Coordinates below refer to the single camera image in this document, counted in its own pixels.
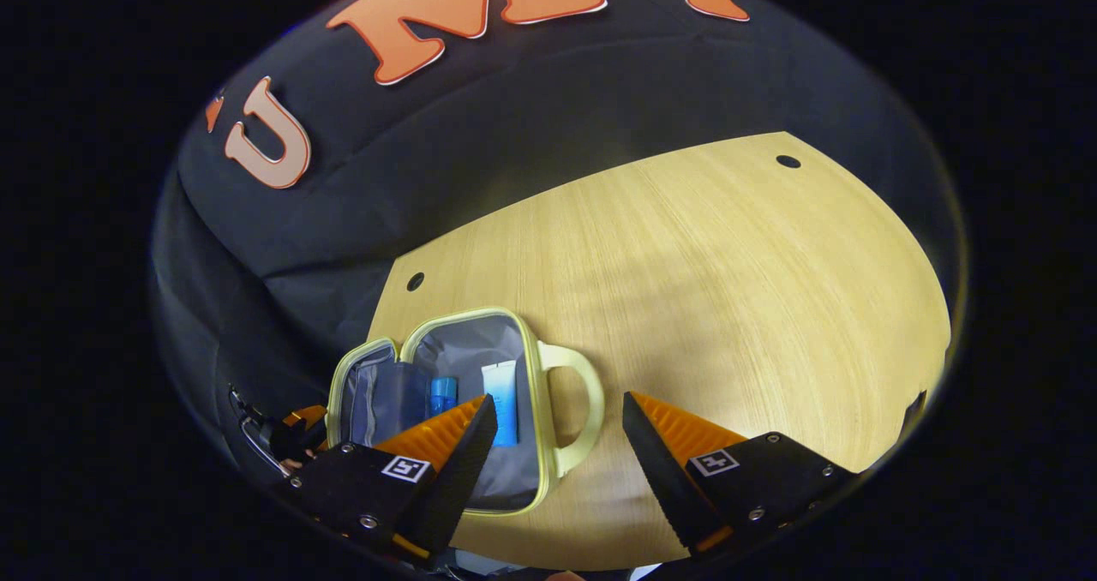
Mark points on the blue skin care bottle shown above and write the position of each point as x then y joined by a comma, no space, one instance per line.
443,392

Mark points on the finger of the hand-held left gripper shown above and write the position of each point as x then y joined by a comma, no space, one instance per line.
307,425

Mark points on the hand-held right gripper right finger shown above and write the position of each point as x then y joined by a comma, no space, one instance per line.
664,470

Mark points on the white and blue tube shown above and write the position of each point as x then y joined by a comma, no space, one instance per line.
501,401

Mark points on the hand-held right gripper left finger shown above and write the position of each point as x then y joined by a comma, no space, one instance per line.
454,470

